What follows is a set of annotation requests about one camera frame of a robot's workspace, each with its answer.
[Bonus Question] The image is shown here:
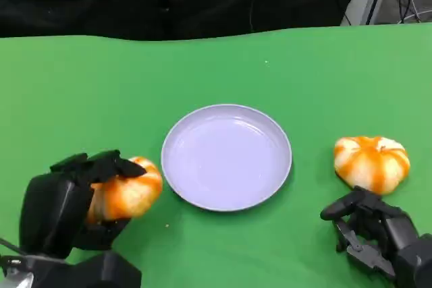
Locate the orange and white bread roll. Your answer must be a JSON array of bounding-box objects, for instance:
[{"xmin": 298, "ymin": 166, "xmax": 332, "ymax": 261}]
[
  {"xmin": 333, "ymin": 136, "xmax": 412, "ymax": 196},
  {"xmin": 84, "ymin": 156, "xmax": 164, "ymax": 227}
]

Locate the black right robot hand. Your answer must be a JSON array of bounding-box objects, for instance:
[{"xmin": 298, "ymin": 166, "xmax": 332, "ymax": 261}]
[{"xmin": 319, "ymin": 185, "xmax": 423, "ymax": 281}]

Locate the white cable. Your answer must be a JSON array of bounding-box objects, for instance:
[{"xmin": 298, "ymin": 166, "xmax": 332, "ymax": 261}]
[{"xmin": 398, "ymin": 0, "xmax": 432, "ymax": 24}]

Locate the green table cloth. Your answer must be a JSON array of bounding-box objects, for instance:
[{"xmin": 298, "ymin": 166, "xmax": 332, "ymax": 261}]
[{"xmin": 0, "ymin": 22, "xmax": 432, "ymax": 288}]

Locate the lilac plate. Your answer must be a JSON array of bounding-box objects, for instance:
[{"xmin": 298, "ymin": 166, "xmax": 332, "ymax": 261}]
[{"xmin": 161, "ymin": 103, "xmax": 293, "ymax": 213}]

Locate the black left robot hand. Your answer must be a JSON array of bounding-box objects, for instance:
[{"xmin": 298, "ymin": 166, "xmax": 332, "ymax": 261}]
[{"xmin": 19, "ymin": 149, "xmax": 147, "ymax": 259}]

